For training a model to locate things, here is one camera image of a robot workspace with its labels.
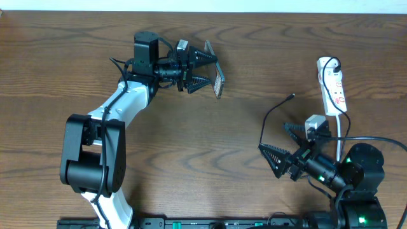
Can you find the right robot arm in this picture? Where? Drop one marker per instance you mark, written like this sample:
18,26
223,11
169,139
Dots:
354,181

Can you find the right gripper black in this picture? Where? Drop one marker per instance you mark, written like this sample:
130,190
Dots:
299,156

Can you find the black USB plug adapter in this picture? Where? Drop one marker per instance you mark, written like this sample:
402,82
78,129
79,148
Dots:
337,69

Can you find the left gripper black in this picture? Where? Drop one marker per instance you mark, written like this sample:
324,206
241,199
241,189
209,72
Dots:
186,71

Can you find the white power strip red switches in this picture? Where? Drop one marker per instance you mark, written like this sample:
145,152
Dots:
331,86

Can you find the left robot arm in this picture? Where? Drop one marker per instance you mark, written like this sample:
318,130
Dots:
93,161

